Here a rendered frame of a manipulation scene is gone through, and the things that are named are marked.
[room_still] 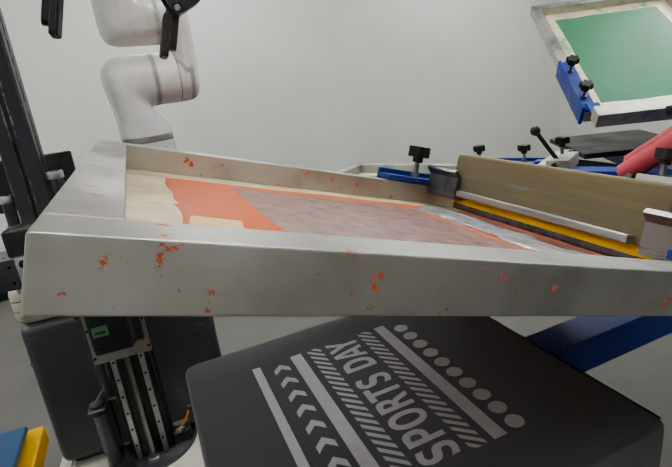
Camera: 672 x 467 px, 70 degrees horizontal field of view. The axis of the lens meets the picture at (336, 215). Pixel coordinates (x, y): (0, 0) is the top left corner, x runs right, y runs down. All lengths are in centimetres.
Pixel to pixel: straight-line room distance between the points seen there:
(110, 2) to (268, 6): 362
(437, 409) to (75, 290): 51
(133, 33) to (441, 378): 77
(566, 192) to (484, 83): 491
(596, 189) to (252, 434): 53
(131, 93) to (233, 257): 74
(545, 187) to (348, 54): 411
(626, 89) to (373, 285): 185
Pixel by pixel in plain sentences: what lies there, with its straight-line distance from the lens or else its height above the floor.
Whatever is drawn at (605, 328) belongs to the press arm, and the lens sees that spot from 92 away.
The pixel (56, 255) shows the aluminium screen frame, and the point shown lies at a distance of 24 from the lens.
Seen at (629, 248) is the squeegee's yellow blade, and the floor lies 113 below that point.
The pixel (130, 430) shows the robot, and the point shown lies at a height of 39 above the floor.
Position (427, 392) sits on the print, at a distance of 69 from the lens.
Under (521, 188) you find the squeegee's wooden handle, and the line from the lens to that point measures 78.
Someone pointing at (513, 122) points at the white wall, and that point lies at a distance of 590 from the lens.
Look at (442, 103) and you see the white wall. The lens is 528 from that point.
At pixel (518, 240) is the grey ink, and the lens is 66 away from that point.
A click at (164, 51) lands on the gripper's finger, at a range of 50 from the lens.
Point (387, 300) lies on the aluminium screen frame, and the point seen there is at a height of 124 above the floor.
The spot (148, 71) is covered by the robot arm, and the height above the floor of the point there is 142.
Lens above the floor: 137
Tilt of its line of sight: 16 degrees down
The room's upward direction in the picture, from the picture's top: 7 degrees counter-clockwise
